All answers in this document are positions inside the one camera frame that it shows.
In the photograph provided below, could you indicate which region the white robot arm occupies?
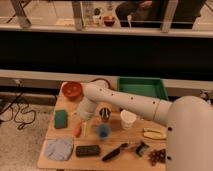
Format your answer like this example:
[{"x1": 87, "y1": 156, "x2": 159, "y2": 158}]
[{"x1": 77, "y1": 82, "x2": 213, "y2": 171}]

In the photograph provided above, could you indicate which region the blue plastic cup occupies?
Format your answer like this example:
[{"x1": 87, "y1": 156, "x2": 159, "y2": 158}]
[{"x1": 96, "y1": 124, "x2": 111, "y2": 140}]

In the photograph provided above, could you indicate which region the striped metal cup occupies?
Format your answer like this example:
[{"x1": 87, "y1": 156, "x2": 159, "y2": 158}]
[{"x1": 99, "y1": 107, "x2": 111, "y2": 122}]

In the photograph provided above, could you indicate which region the green sponge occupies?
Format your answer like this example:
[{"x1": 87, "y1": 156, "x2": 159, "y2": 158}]
[{"x1": 54, "y1": 110, "x2": 67, "y2": 129}]

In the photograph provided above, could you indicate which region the black rectangular case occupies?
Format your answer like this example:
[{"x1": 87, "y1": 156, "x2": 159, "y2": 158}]
[{"x1": 76, "y1": 145, "x2": 100, "y2": 157}]

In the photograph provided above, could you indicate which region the wooden table board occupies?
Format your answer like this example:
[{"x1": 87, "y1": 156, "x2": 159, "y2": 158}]
[{"x1": 37, "y1": 82, "x2": 171, "y2": 171}]

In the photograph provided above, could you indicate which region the grey blue cloth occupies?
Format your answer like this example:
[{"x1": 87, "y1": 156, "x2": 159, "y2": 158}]
[{"x1": 44, "y1": 138, "x2": 74, "y2": 161}]

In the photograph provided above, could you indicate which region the red bowl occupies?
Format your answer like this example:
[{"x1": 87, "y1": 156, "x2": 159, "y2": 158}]
[{"x1": 62, "y1": 81, "x2": 83, "y2": 101}]

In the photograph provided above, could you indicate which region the white paper cup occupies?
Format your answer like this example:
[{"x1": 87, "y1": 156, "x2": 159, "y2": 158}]
[{"x1": 120, "y1": 110, "x2": 137, "y2": 129}]

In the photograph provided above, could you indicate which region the purple bowl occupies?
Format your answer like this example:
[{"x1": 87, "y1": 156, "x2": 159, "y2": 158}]
[{"x1": 91, "y1": 78, "x2": 110, "y2": 84}]

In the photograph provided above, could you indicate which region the upper yellow banana piece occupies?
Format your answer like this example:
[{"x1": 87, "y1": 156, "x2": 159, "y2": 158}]
[{"x1": 143, "y1": 128, "x2": 163, "y2": 134}]

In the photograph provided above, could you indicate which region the bunch of dark grapes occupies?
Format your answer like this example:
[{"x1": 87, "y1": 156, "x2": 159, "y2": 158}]
[{"x1": 149, "y1": 149, "x2": 166, "y2": 166}]

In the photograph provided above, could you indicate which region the green plastic tray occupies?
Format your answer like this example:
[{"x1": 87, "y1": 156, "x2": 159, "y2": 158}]
[{"x1": 117, "y1": 77, "x2": 168, "y2": 100}]

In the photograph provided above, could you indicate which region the dark bowl on shelf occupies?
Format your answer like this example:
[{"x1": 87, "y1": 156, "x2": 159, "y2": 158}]
[{"x1": 103, "y1": 16, "x2": 115, "y2": 27}]

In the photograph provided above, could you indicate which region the black handled spoon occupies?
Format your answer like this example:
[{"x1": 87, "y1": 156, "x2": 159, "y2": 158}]
[{"x1": 102, "y1": 143, "x2": 129, "y2": 162}]

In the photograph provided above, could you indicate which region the black cable on floor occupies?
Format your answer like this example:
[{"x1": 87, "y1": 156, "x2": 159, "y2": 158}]
[{"x1": 0, "y1": 91, "x2": 37, "y2": 131}]

